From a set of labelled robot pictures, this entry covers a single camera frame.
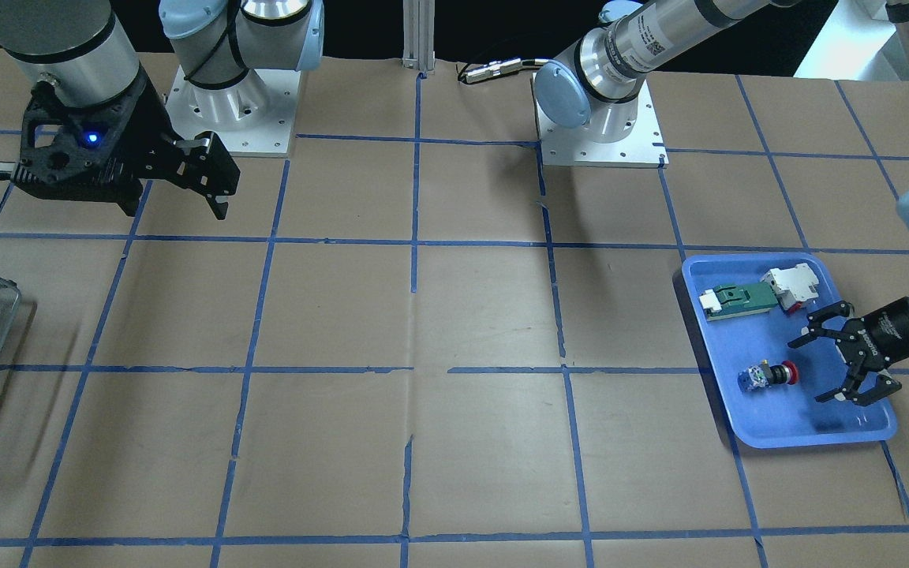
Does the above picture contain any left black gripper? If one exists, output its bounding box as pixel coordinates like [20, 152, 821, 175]
[787, 301, 909, 406]

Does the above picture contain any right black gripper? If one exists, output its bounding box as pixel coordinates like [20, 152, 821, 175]
[119, 118, 241, 220]

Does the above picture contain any red emergency stop button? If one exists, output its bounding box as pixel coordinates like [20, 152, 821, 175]
[737, 360, 800, 392]

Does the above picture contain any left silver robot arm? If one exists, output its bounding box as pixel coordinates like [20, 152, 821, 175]
[533, 1, 909, 406]

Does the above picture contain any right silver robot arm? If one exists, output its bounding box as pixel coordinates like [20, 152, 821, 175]
[0, 1, 324, 219]

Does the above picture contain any white circuit breaker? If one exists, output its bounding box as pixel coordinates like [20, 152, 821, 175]
[760, 263, 819, 314]

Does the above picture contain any blue plastic tray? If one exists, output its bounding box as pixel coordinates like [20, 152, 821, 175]
[681, 252, 898, 449]

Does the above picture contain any green terminal block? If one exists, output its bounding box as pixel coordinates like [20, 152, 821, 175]
[698, 282, 778, 321]

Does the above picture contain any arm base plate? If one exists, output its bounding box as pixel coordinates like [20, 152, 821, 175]
[535, 83, 670, 168]
[166, 68, 305, 158]

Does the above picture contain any aluminium frame post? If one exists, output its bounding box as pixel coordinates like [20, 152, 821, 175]
[402, 0, 436, 74]

